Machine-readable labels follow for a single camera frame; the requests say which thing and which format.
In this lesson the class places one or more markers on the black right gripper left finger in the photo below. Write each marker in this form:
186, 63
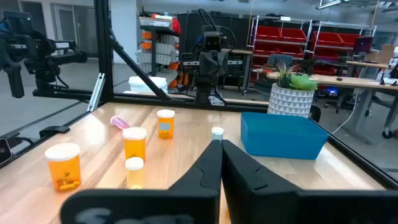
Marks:
192, 199

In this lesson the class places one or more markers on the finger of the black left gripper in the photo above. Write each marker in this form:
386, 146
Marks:
206, 63
220, 63

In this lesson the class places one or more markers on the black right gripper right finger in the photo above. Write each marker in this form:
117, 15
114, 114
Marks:
264, 199

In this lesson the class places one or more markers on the small yellow pill bottle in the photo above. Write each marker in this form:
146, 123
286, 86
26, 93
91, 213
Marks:
134, 169

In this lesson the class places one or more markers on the small pale blue pill bottle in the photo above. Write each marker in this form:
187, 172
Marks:
217, 133

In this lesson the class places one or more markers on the orange pill bottle white cap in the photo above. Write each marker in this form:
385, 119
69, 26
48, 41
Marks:
134, 146

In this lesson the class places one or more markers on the pink pill bottle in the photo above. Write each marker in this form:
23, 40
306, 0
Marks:
119, 123

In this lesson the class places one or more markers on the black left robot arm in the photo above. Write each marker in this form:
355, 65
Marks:
205, 90

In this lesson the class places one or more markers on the red plastic storage bin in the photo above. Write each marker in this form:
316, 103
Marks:
326, 55
326, 38
293, 35
269, 32
351, 39

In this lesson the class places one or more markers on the blue plastic bin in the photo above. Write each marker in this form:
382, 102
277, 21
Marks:
280, 140

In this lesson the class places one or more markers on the black rack with grey trays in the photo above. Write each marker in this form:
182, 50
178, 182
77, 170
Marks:
168, 57

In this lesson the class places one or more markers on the grey office chair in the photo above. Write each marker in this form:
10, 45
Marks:
280, 59

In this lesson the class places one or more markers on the silver metal shelf rack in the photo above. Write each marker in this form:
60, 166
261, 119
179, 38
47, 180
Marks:
335, 47
280, 43

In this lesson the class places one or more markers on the white plastic tubs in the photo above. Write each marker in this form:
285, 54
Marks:
146, 84

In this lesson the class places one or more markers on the succulent in white patterned pot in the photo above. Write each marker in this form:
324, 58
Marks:
289, 102

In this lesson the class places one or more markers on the ceiling light fixture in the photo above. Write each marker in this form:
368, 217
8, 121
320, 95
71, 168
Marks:
328, 4

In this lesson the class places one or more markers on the wooden top desk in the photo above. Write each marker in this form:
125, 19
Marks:
367, 64
348, 81

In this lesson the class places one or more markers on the laptop with purple lid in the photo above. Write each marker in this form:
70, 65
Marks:
363, 44

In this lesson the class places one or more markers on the black table edge clamp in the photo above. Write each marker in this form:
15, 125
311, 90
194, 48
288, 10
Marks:
53, 130

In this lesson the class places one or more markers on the cardboard box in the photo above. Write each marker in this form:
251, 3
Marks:
387, 53

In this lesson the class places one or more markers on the black box device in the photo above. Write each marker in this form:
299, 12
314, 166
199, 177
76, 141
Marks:
4, 152

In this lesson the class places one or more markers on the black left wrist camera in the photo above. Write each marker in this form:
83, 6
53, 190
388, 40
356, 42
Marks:
213, 42

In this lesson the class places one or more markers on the black aluminium table frame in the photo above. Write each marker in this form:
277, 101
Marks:
104, 46

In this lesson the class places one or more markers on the silver metal bracket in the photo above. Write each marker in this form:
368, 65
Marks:
95, 93

